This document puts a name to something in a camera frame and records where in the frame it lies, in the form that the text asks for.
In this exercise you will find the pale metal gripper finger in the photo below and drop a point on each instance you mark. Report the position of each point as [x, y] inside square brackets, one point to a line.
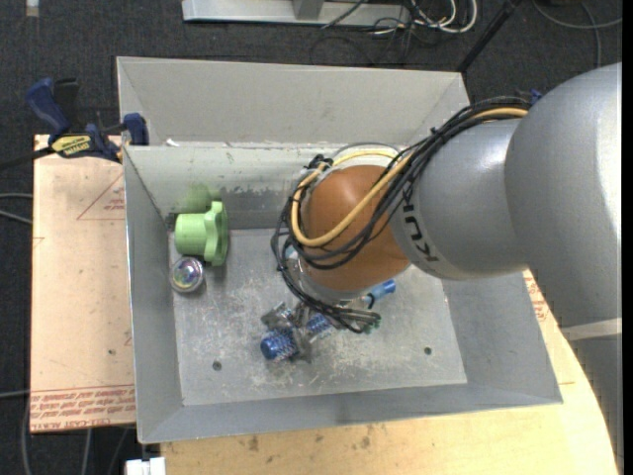
[302, 345]
[277, 315]

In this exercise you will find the grey metal bin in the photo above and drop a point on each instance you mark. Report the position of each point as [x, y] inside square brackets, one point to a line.
[237, 364]

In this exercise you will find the shiny iridescent ball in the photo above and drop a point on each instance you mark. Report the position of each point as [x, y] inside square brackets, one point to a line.
[187, 275]

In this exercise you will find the light green plastic cup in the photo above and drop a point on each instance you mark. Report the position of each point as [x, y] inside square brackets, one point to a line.
[200, 233]

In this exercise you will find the brown cardboard board red print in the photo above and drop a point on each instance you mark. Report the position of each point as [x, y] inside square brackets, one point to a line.
[74, 290]

